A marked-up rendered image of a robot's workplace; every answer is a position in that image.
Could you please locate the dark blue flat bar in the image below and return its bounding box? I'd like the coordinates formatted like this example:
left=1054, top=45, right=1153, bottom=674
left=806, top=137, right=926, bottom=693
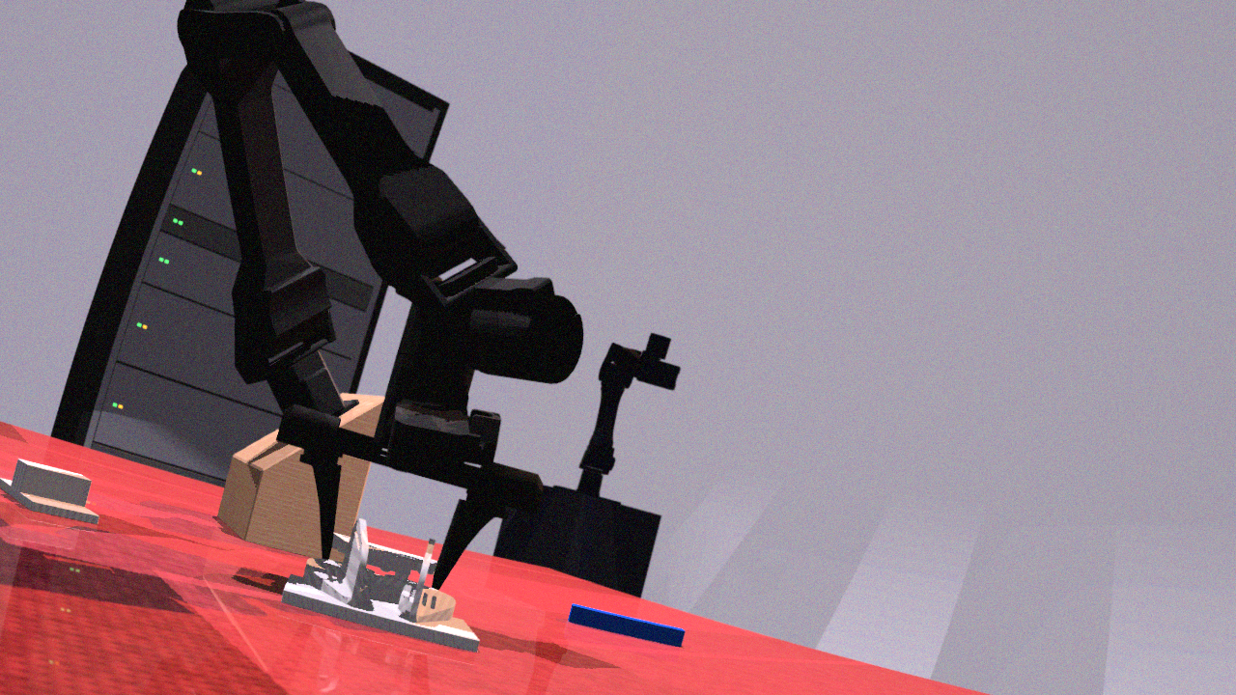
left=569, top=603, right=686, bottom=647

